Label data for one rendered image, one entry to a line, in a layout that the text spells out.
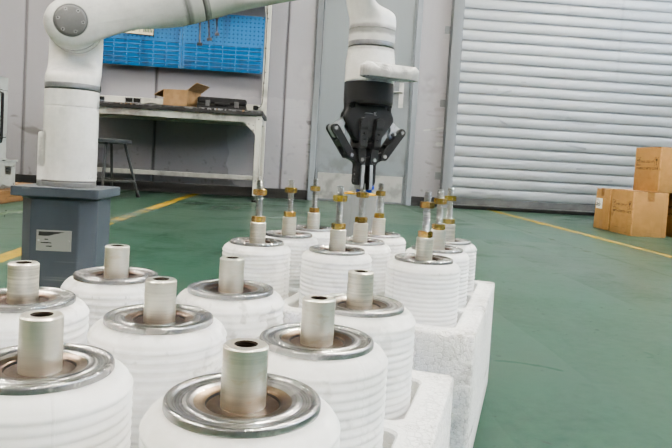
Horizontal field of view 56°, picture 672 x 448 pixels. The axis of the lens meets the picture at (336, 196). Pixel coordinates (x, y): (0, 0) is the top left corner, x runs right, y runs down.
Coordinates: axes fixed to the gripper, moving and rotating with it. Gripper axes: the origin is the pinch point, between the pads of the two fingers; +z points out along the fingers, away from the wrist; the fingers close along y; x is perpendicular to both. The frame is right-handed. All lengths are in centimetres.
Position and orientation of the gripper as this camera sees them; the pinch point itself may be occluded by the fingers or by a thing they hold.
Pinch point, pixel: (363, 176)
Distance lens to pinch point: 97.0
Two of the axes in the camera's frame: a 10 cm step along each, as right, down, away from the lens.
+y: -9.0, -0.3, -4.3
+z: -0.6, 10.0, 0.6
